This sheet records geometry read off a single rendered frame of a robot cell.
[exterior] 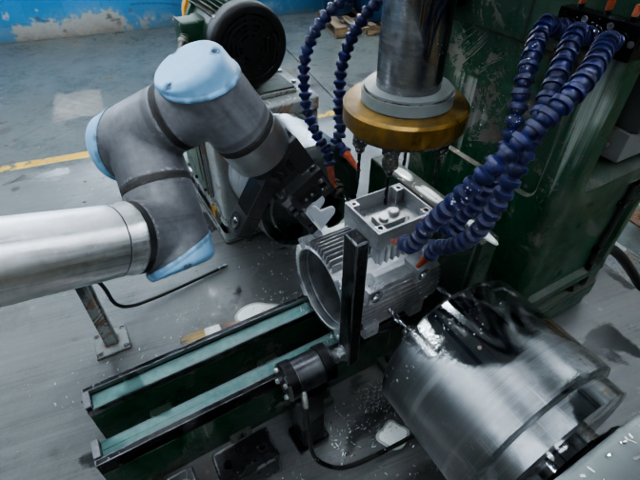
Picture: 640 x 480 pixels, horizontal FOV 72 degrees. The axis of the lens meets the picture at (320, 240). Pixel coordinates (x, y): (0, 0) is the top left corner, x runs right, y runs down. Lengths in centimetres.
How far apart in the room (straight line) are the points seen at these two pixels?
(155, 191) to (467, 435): 46
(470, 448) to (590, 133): 44
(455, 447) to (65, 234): 48
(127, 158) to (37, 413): 60
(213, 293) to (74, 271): 63
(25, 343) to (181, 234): 67
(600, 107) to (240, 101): 46
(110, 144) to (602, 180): 73
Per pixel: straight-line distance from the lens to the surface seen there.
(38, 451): 100
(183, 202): 57
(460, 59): 85
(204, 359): 84
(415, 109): 60
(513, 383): 56
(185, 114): 55
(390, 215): 77
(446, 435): 59
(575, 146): 73
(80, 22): 630
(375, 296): 73
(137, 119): 59
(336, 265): 71
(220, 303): 107
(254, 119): 57
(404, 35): 59
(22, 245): 48
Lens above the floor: 160
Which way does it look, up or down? 41 degrees down
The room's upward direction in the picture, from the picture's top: straight up
